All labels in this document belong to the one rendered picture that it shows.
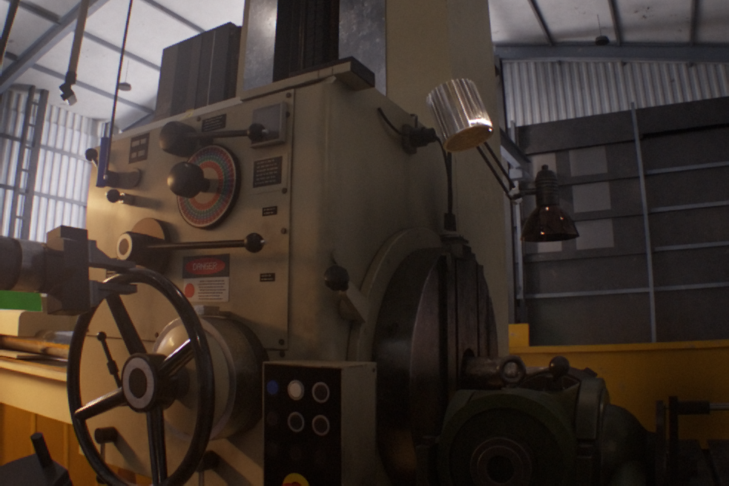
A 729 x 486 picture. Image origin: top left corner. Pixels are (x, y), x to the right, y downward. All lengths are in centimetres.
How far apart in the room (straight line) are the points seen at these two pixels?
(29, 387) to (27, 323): 26
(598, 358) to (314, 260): 244
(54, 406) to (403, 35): 177
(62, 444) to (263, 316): 301
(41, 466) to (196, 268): 77
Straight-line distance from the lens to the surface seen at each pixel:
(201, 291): 114
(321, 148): 101
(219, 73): 230
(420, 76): 175
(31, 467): 45
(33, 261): 84
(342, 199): 101
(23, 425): 377
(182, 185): 109
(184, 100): 241
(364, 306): 97
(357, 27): 194
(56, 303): 88
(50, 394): 222
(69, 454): 397
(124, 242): 124
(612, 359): 322
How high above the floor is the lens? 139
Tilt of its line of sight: 11 degrees up
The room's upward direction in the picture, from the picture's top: straight up
